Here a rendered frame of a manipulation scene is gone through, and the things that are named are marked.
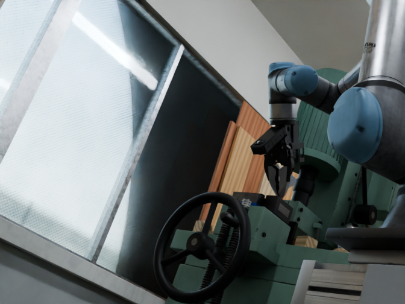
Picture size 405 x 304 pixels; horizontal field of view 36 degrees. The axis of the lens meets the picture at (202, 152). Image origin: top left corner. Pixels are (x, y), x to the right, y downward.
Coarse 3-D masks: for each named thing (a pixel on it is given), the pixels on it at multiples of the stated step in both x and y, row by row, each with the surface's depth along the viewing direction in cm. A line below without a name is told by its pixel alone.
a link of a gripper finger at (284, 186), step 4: (280, 168) 166; (284, 168) 165; (280, 172) 166; (284, 172) 165; (280, 176) 166; (284, 176) 165; (292, 176) 168; (280, 180) 166; (284, 180) 165; (292, 180) 168; (280, 184) 166; (284, 184) 165; (288, 184) 165; (292, 184) 168; (280, 188) 166; (284, 188) 165; (280, 192) 166; (284, 192) 166; (280, 196) 167
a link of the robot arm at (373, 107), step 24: (384, 0) 119; (384, 24) 115; (384, 48) 111; (360, 72) 113; (384, 72) 108; (360, 96) 102; (384, 96) 104; (336, 120) 107; (360, 120) 100; (384, 120) 101; (336, 144) 105; (360, 144) 101; (384, 144) 101; (384, 168) 104
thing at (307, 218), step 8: (288, 200) 181; (296, 208) 177; (304, 208) 180; (296, 216) 177; (304, 216) 180; (312, 216) 183; (304, 224) 180; (312, 224) 183; (296, 232) 183; (304, 232) 180; (312, 232) 183
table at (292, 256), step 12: (180, 240) 183; (228, 240) 159; (252, 240) 154; (252, 252) 154; (264, 252) 154; (276, 252) 157; (288, 252) 157; (300, 252) 155; (312, 252) 153; (324, 252) 151; (336, 252) 149; (276, 264) 158; (288, 264) 156; (300, 264) 154; (348, 264) 146
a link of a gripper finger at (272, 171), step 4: (268, 168) 168; (272, 168) 168; (276, 168) 168; (268, 172) 169; (272, 172) 168; (276, 172) 167; (272, 176) 168; (276, 176) 167; (272, 180) 168; (276, 180) 167; (272, 184) 168; (276, 184) 167; (272, 188) 168; (276, 188) 167; (276, 192) 167
